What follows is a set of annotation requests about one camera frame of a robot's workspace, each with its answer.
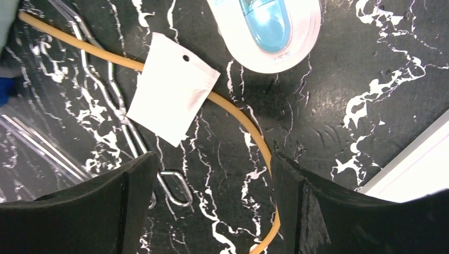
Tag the white plastic bin lid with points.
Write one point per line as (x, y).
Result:
(421, 169)

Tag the teal plastic bin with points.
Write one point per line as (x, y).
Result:
(8, 16)

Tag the blue-handled syringe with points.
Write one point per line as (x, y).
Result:
(42, 145)

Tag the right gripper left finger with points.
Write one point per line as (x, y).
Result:
(105, 214)

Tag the white paper packet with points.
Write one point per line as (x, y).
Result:
(171, 89)

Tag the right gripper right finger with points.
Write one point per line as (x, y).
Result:
(320, 216)

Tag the amber rubber tubing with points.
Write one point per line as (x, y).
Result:
(129, 63)

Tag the blue tool in blister pack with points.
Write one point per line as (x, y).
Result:
(268, 37)

